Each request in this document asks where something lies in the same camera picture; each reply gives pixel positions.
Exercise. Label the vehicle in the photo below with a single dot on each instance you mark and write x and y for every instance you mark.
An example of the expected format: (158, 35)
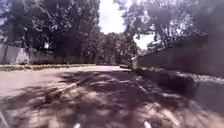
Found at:
(125, 64)

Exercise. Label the row of trees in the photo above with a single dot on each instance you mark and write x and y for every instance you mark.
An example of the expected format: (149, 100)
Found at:
(63, 30)

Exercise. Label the large overhanging tree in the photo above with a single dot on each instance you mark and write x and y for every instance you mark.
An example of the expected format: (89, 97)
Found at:
(166, 20)

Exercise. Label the grey asphalt road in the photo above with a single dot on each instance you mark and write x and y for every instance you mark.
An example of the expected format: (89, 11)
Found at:
(40, 81)

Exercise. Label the grass verge strip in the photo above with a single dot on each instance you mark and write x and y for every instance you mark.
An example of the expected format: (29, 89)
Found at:
(36, 66)

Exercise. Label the dark long wall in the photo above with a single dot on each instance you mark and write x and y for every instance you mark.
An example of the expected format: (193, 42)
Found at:
(186, 55)

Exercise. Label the low stone kerb wall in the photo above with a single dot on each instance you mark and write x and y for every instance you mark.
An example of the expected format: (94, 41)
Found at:
(186, 85)

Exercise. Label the pale boundary wall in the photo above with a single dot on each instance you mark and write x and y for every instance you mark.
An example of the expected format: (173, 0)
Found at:
(15, 55)

